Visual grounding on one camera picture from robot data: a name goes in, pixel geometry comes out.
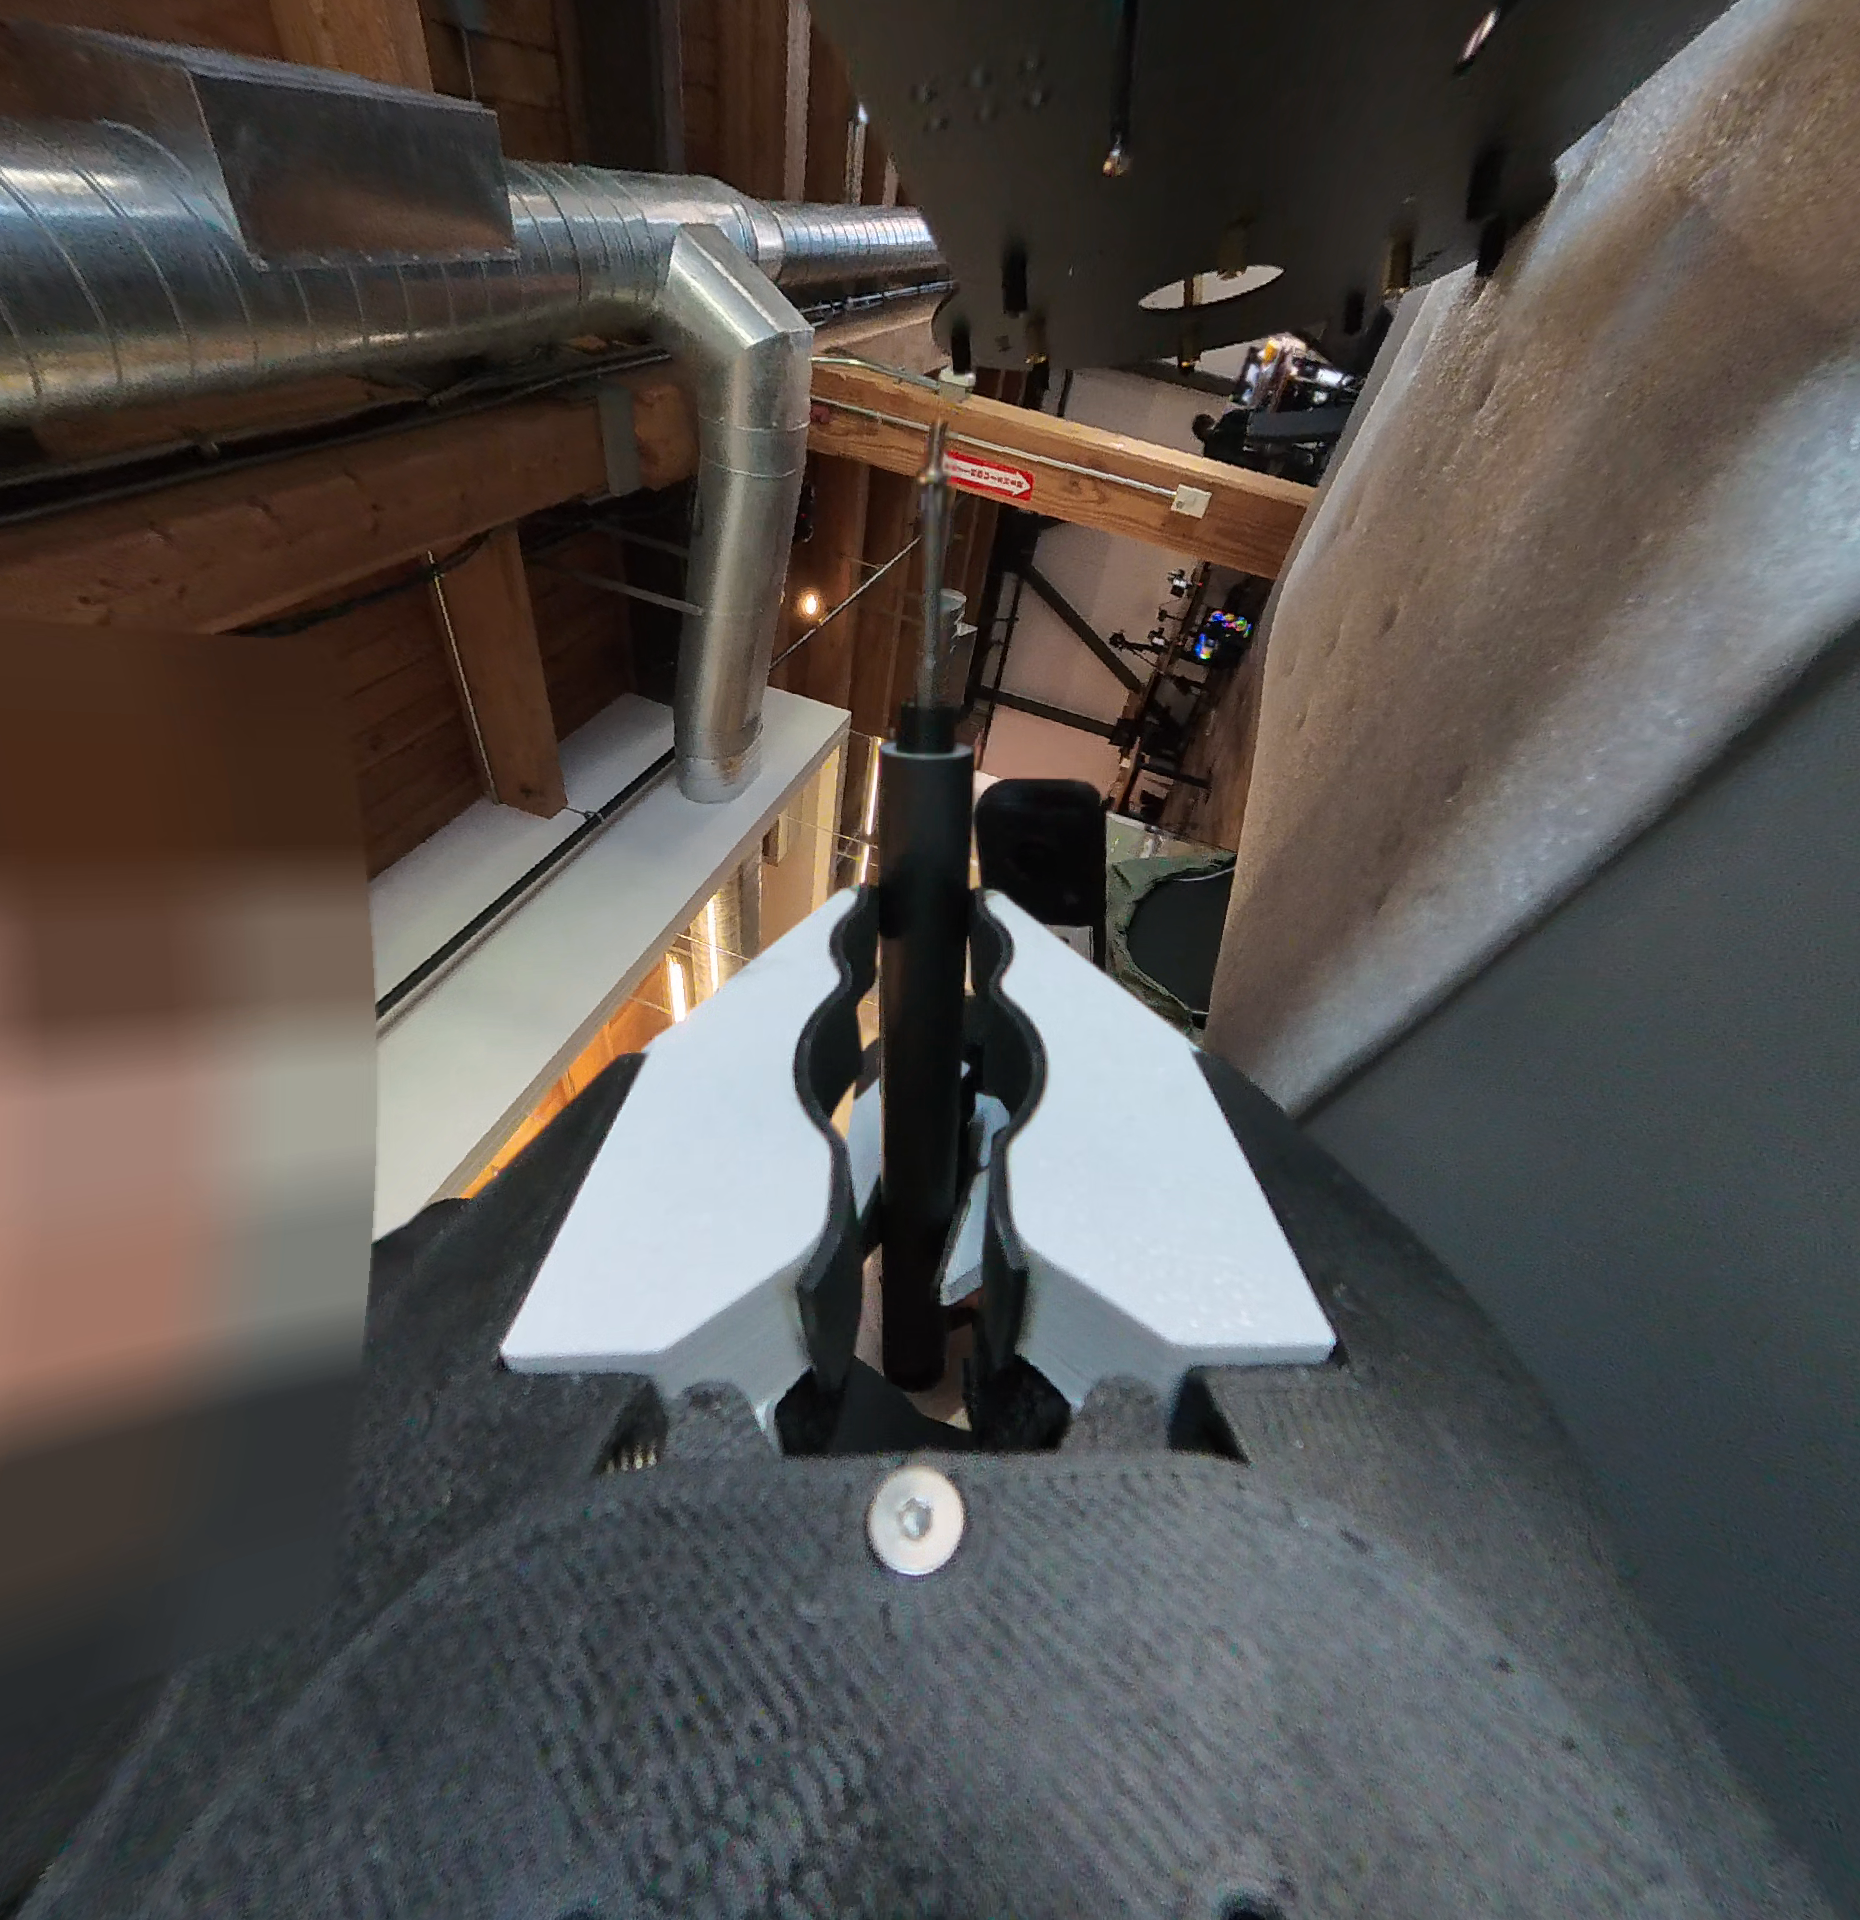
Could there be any wooden ceiling beam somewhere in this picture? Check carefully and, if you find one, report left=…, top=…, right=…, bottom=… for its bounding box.
left=0, top=374, right=819, bottom=640
left=806, top=361, right=1317, bottom=582

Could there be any black screwdriver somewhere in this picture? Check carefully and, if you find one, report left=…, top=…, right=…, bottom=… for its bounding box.
left=873, top=480, right=973, bottom=1391

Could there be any black metal base plate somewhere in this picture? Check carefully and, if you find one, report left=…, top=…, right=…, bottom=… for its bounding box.
left=809, top=0, right=1741, bottom=374

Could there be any dark grey desk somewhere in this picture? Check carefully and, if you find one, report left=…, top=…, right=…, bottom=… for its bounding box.
left=1301, top=716, right=1860, bottom=1920

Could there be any metal ventilation duct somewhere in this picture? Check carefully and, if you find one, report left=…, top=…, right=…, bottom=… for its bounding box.
left=0, top=66, right=949, bottom=808

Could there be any grey foam sheet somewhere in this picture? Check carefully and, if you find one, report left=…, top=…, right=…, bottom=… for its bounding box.
left=1205, top=0, right=1860, bottom=1116

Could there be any background workstation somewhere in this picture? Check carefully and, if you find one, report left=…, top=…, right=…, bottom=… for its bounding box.
left=1109, top=562, right=1292, bottom=821

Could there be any dark green bag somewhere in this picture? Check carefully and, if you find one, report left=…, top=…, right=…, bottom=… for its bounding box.
left=1106, top=846, right=1236, bottom=1041

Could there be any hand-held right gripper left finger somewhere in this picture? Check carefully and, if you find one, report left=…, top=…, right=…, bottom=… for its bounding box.
left=498, top=884, right=884, bottom=1430

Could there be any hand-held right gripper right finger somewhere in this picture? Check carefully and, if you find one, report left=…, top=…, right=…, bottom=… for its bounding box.
left=960, top=884, right=1339, bottom=1425

